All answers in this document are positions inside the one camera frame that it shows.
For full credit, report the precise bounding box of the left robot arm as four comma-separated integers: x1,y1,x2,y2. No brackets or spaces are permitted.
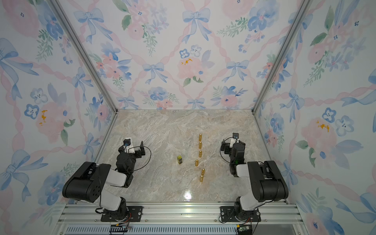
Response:
62,139,147,222

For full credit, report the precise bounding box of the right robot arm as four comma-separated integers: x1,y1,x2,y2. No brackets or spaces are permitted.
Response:
219,135,289,221

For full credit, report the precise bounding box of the small yellow green box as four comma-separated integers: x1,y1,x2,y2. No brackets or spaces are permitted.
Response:
177,155,183,164

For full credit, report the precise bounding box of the green circuit board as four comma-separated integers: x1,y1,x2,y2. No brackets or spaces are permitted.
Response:
236,225,253,235

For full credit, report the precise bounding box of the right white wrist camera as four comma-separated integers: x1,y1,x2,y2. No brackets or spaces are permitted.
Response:
230,133,239,148

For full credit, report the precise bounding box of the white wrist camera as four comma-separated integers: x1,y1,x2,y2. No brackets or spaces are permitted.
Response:
230,133,239,148
123,138,135,154

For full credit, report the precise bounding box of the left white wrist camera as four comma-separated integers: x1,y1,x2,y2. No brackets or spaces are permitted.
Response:
123,138,135,154

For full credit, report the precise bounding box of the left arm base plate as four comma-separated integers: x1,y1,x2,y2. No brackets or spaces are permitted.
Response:
100,206,144,222

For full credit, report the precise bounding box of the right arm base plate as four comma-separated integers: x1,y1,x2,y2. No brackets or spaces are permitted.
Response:
219,206,261,223

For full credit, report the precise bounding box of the black connector with wires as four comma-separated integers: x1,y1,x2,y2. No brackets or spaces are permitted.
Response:
109,224,129,235

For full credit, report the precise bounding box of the aluminium front rail frame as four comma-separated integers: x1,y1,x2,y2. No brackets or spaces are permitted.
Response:
52,201,308,235

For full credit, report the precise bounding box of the left aluminium corner post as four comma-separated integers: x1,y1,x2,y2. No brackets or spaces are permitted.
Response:
48,0,118,114

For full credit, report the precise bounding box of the aluminium corner post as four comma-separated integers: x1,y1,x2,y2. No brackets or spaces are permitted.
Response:
252,0,311,115
48,0,118,114

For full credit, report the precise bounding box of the right aluminium corner post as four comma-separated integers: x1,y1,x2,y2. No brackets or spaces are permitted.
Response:
252,0,311,115

